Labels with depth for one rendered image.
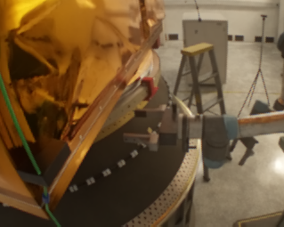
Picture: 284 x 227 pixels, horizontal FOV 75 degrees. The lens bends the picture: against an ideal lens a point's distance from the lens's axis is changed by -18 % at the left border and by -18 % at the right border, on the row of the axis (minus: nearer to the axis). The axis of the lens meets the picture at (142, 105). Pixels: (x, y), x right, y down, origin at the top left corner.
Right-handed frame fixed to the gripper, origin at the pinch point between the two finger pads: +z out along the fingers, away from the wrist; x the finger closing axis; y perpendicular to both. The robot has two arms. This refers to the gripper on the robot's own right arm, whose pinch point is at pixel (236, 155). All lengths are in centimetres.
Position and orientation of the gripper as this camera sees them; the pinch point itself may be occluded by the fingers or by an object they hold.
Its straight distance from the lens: 120.6
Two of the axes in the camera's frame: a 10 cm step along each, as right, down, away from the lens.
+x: -1.0, -3.8, 9.2
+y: 9.5, 2.3, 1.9
